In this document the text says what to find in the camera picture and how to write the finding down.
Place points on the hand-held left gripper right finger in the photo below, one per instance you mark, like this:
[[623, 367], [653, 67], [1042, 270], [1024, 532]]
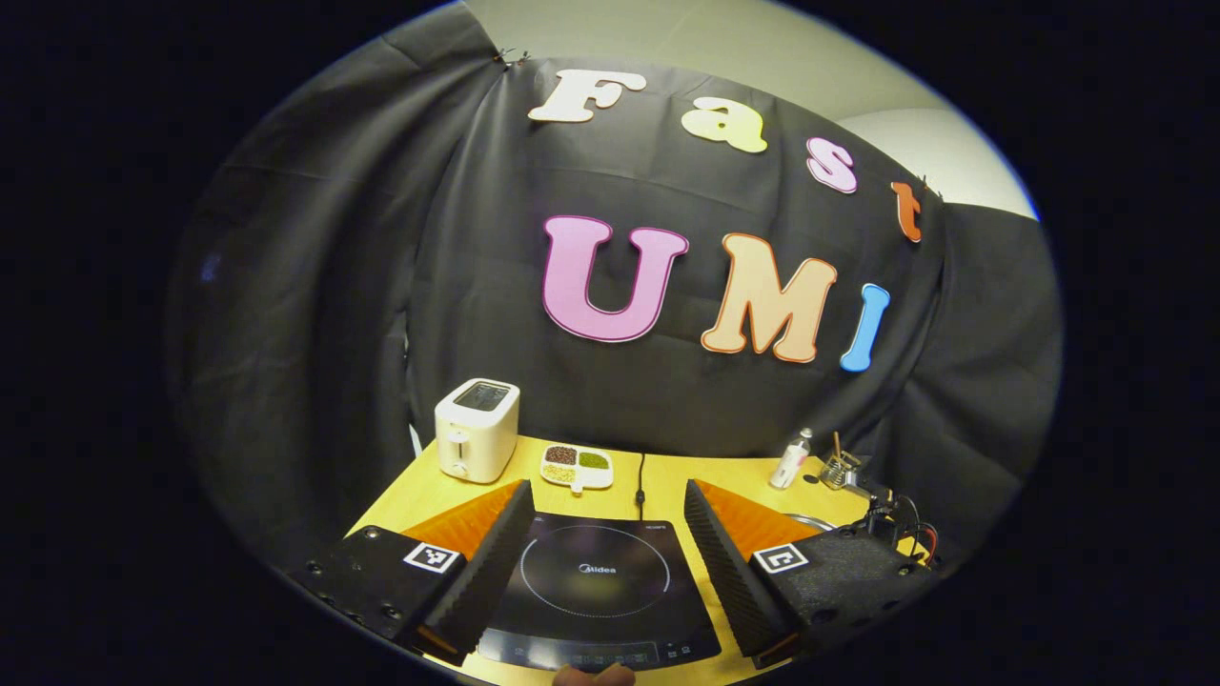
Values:
[[729, 572]]

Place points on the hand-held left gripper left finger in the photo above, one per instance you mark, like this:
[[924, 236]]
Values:
[[486, 572]]

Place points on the stainless steel pot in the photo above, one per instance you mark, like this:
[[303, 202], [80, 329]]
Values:
[[810, 520]]

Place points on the black induction cooktop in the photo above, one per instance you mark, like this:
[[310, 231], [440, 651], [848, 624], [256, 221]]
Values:
[[596, 610]]

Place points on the small white bottle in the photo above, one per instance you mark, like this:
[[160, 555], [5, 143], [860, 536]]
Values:
[[791, 459]]

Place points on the small pile of soybeans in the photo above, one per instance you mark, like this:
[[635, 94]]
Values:
[[559, 474]]

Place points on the white divided plate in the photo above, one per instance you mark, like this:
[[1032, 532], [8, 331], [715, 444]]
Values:
[[577, 476]]

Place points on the white toaster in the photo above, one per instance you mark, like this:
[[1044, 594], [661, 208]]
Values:
[[477, 433]]

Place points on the pile of red beans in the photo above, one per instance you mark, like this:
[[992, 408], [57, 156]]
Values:
[[560, 454]]

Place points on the pile of green mung beans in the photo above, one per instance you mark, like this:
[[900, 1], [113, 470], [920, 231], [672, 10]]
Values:
[[594, 460]]

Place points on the black backdrop cloth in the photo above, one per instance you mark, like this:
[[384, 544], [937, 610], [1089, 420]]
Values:
[[334, 286]]

